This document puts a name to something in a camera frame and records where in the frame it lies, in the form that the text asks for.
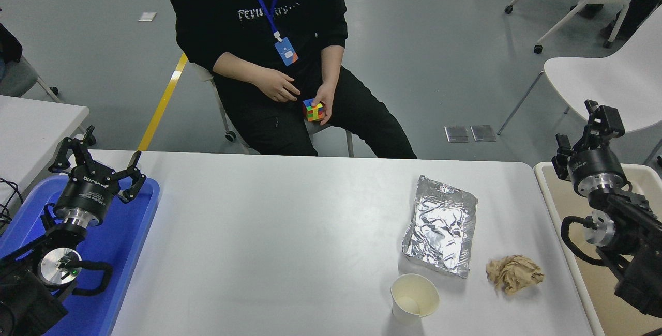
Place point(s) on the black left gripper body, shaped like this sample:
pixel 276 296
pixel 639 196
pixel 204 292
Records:
pixel 85 191

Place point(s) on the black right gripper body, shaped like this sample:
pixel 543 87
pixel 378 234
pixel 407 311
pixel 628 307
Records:
pixel 597 164

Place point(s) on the tan paper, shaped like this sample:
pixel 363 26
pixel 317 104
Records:
pixel 514 274

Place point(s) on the silver foil tray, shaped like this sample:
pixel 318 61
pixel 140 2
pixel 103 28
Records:
pixel 439 227

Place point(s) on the colourful puzzle cube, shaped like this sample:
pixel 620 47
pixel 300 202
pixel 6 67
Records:
pixel 312 112

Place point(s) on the white paper cup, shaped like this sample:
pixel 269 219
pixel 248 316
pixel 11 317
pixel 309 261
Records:
pixel 414 297

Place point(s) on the person's left forearm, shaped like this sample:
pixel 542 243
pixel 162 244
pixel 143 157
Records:
pixel 332 64

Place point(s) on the person's right forearm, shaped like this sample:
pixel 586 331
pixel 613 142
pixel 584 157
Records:
pixel 232 67

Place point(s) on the person's right hand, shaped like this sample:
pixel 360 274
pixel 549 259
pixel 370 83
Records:
pixel 276 85

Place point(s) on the person's left hand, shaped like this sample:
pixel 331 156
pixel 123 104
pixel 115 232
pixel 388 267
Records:
pixel 328 95

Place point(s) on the white shell chair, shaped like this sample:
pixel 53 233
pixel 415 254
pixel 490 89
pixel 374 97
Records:
pixel 610 82

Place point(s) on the white side table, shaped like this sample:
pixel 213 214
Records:
pixel 31 129

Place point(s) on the blue plastic tray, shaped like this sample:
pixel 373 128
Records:
pixel 119 253

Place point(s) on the silver floor plate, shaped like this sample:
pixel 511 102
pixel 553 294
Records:
pixel 483 133
pixel 456 134

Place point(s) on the grey padded chair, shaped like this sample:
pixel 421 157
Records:
pixel 15 77

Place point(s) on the grey wheeled chair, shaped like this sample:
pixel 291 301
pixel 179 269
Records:
pixel 230 136

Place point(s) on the person in dark clothing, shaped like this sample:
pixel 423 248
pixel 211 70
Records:
pixel 8 46

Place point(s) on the large pale beige bin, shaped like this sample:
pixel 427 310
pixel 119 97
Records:
pixel 595 300

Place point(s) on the white paper scrap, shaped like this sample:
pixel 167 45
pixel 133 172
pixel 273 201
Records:
pixel 147 16

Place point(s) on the seated person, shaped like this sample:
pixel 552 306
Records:
pixel 222 15

